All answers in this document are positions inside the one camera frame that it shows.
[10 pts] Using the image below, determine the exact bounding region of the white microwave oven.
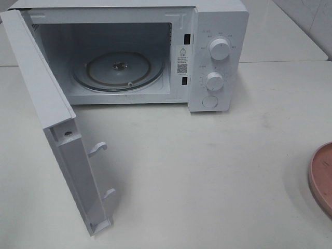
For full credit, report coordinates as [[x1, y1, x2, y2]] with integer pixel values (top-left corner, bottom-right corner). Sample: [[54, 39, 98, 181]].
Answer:
[[0, 0, 250, 237]]

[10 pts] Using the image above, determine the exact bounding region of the white microwave knob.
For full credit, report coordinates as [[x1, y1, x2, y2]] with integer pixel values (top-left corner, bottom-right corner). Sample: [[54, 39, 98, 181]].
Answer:
[[205, 72, 224, 91], [209, 38, 230, 61]]

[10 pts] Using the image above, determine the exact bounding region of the white microwave door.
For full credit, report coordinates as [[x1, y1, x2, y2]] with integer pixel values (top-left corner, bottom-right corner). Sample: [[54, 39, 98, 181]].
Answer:
[[1, 10, 116, 236]]

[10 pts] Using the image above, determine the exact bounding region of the round white door button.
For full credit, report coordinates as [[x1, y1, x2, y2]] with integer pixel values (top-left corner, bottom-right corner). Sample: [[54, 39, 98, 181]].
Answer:
[[202, 96, 218, 108]]

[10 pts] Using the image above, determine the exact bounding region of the pink round plate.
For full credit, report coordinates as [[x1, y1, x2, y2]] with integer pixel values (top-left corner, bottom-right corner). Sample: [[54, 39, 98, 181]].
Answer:
[[308, 142, 331, 217]]

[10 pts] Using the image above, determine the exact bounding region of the glass microwave turntable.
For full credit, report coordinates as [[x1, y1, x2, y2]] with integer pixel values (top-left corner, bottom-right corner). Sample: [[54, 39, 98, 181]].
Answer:
[[72, 51, 165, 92]]

